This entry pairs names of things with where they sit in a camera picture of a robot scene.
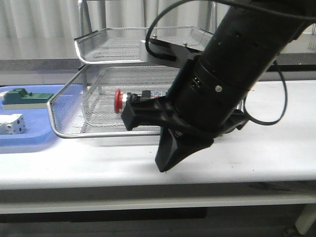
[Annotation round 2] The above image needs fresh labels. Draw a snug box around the grey stone counter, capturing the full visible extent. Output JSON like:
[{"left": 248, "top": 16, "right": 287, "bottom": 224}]
[{"left": 0, "top": 33, "right": 316, "bottom": 74}]

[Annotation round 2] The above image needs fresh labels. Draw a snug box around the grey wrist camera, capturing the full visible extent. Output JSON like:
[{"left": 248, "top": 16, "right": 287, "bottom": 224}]
[{"left": 139, "top": 39, "right": 202, "bottom": 69}]

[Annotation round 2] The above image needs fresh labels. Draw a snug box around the white circuit breaker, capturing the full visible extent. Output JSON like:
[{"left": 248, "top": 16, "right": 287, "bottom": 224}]
[{"left": 0, "top": 114, "right": 26, "bottom": 135}]

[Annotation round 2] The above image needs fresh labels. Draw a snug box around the silver mesh tray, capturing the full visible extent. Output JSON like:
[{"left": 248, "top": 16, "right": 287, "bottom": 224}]
[
  {"left": 75, "top": 26, "right": 213, "bottom": 65},
  {"left": 47, "top": 63, "right": 179, "bottom": 138}
]

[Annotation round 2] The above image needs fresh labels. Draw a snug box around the blue plastic tray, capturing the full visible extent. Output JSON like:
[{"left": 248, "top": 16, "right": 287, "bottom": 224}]
[{"left": 0, "top": 84, "right": 64, "bottom": 150}]

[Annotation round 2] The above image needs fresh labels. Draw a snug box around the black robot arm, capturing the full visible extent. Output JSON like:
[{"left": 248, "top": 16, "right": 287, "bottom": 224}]
[{"left": 121, "top": 0, "right": 316, "bottom": 172}]

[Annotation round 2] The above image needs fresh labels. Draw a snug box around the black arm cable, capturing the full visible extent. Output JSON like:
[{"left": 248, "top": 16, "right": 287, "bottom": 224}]
[{"left": 145, "top": 0, "right": 316, "bottom": 126}]

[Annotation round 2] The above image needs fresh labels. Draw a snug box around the red emergency stop push button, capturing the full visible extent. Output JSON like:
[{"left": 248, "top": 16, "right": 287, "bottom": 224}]
[{"left": 114, "top": 89, "right": 166, "bottom": 114}]

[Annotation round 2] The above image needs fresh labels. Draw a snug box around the silver wire rack frame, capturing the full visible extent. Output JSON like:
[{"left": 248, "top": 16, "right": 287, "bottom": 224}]
[{"left": 75, "top": 0, "right": 219, "bottom": 99}]

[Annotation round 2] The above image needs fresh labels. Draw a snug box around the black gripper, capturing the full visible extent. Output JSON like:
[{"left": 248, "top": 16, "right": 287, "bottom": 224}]
[{"left": 121, "top": 55, "right": 251, "bottom": 172}]

